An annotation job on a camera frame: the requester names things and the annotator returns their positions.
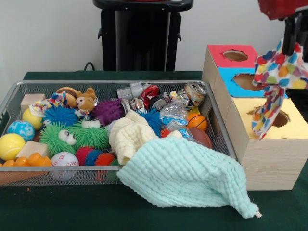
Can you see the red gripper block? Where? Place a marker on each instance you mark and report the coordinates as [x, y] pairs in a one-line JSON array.
[[281, 8]]

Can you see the colourful dotted cloth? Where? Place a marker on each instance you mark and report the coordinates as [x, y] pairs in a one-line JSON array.
[[276, 69]]

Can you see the mint green waffle cloth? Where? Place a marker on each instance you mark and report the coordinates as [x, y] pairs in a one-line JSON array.
[[183, 173]]

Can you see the cream waffle cloth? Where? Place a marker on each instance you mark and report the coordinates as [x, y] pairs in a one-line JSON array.
[[130, 137]]

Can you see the wooden box with three holes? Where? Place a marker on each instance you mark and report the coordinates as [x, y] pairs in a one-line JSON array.
[[269, 163]]

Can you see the purple spiky ball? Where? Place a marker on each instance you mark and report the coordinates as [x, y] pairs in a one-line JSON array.
[[107, 111]]

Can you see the small brown teddy bear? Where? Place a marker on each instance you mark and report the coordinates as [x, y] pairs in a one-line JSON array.
[[85, 99]]

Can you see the blue spiky rubber ball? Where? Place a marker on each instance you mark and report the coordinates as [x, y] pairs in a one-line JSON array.
[[60, 115]]

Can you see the white baseball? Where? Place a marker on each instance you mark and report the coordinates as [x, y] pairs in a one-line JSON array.
[[65, 160]]

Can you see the dark green table cloth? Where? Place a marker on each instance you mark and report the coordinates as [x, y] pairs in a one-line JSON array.
[[72, 211]]

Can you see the blue globe ball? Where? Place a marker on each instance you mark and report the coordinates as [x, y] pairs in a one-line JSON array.
[[21, 131]]

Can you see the yellow tennis ball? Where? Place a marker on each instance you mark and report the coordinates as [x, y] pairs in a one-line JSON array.
[[12, 146]]

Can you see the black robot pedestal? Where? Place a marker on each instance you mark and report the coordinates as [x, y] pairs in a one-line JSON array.
[[144, 36]]

